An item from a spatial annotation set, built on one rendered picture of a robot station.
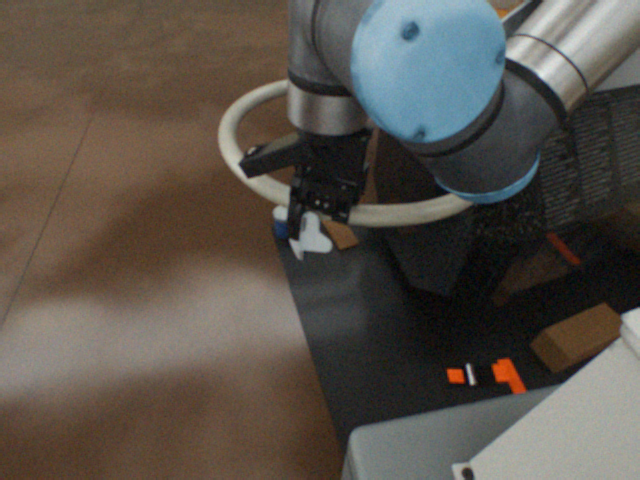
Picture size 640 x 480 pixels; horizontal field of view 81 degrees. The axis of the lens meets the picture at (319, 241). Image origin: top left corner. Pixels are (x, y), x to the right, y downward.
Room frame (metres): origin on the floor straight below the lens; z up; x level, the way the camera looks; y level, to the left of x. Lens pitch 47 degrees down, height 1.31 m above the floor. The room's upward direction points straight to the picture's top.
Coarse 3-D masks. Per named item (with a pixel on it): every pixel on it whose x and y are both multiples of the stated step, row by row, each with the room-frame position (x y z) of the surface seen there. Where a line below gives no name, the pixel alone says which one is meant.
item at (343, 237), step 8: (328, 224) 1.29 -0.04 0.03; (336, 224) 1.29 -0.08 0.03; (328, 232) 1.25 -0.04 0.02; (336, 232) 1.24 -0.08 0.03; (344, 232) 1.24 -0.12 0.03; (352, 232) 1.24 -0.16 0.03; (336, 240) 1.19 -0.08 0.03; (344, 240) 1.19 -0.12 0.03; (352, 240) 1.19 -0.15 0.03; (344, 248) 1.14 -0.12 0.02
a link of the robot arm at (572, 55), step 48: (576, 0) 0.33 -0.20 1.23; (624, 0) 0.32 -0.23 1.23; (528, 48) 0.32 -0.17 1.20; (576, 48) 0.31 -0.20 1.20; (624, 48) 0.31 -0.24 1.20; (528, 96) 0.29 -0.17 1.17; (576, 96) 0.30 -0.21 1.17; (480, 144) 0.25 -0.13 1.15; (528, 144) 0.28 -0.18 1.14; (480, 192) 0.27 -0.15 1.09
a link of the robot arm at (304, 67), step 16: (288, 0) 0.38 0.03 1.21; (304, 0) 0.34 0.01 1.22; (288, 16) 0.38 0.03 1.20; (304, 16) 0.34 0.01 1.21; (288, 32) 0.38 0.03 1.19; (304, 32) 0.34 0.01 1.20; (288, 48) 0.38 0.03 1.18; (304, 48) 0.35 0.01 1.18; (288, 64) 0.38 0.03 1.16; (304, 64) 0.35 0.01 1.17; (320, 64) 0.34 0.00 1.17; (304, 80) 0.35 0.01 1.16; (320, 80) 0.34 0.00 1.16; (336, 80) 0.34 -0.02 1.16; (336, 96) 0.34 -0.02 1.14
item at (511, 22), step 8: (528, 0) 0.99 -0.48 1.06; (536, 0) 1.00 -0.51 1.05; (520, 8) 0.97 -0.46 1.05; (528, 8) 0.99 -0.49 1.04; (536, 8) 1.01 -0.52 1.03; (512, 16) 0.95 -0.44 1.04; (520, 16) 0.97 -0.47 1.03; (528, 16) 0.99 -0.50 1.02; (504, 24) 0.94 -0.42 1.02; (512, 24) 0.96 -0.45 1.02; (520, 24) 0.98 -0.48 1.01; (504, 32) 0.94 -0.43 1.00; (512, 32) 0.96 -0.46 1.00
